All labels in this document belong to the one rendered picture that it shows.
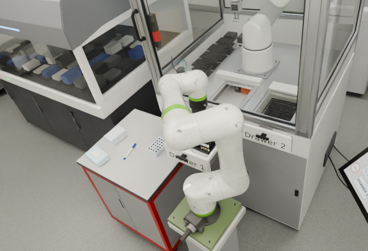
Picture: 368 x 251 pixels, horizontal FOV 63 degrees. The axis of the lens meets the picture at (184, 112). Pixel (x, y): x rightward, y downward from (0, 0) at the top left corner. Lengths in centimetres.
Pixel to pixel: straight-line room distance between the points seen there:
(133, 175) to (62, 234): 113
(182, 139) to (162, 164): 84
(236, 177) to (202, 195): 17
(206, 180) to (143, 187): 52
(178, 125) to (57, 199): 218
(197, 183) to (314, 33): 77
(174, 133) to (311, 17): 68
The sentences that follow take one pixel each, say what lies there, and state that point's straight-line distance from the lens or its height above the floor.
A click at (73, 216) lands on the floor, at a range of 285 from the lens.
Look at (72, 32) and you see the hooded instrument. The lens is 196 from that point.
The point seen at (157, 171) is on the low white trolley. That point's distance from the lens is 180.
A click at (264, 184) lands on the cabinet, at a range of 208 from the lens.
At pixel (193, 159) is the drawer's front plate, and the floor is 89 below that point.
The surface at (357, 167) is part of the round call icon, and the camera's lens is 146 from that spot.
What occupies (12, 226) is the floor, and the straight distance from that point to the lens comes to 312.
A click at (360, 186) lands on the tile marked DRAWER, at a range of 143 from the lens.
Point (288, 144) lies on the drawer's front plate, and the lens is 169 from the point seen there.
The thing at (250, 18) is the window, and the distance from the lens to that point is 140.
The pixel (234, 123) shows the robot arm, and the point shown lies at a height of 142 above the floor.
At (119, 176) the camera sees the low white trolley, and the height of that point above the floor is 76.
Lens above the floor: 210
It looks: 39 degrees down
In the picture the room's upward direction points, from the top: 13 degrees counter-clockwise
